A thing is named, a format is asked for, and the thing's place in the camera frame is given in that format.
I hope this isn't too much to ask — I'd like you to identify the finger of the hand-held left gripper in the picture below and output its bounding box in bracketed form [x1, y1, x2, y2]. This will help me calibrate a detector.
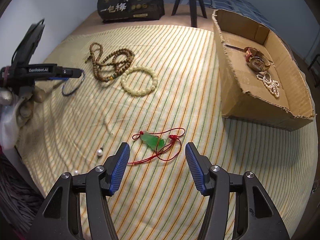
[60, 66, 83, 79]

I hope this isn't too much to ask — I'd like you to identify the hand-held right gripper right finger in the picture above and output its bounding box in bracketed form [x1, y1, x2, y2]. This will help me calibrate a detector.
[184, 142, 290, 240]

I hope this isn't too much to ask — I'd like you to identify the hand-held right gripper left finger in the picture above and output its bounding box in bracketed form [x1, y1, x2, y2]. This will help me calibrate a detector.
[35, 142, 131, 240]

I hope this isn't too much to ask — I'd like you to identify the dark metal bangle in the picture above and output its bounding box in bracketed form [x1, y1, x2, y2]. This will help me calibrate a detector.
[62, 70, 86, 97]

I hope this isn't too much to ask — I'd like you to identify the green jade pendant red cord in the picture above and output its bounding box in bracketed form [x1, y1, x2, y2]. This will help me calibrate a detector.
[127, 127, 186, 165]

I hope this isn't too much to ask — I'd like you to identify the brown wooden bead necklace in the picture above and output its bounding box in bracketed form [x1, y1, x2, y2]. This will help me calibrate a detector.
[85, 42, 135, 82]

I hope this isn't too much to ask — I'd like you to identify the cream bead bracelet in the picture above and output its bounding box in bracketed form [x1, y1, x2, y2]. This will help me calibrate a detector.
[121, 66, 158, 96]

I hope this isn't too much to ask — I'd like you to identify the cardboard box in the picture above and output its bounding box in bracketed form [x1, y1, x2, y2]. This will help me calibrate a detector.
[211, 9, 315, 132]

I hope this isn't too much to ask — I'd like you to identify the person's left forearm white sleeve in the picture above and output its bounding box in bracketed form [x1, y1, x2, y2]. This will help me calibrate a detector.
[0, 100, 21, 151]

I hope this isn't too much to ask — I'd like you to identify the person's left hand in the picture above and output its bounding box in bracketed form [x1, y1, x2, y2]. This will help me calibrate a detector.
[0, 86, 46, 127]

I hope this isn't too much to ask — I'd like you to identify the brown blanket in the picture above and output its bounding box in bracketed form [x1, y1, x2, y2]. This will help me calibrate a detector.
[42, 4, 215, 63]

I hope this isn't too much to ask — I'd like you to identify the black snack bag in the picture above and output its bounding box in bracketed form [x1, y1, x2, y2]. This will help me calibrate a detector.
[97, 0, 165, 24]

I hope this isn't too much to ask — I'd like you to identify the striped yellow cloth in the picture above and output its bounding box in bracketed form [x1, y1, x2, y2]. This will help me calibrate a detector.
[15, 25, 318, 240]

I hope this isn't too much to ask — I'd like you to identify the dark knit cloth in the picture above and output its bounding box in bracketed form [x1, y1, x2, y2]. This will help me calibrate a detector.
[0, 152, 46, 233]

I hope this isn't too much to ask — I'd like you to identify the black tripod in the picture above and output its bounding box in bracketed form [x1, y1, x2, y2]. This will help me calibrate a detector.
[171, 0, 207, 28]

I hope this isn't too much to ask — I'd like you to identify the blue patterned bed sheet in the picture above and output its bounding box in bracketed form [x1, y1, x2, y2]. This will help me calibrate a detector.
[160, 0, 265, 23]

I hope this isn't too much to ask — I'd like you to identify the white pearl bracelet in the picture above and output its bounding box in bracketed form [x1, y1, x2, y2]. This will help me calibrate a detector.
[256, 72, 281, 99]

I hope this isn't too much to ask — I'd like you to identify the gold wristwatch red strap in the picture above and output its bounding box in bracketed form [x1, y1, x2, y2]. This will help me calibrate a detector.
[244, 46, 273, 72]

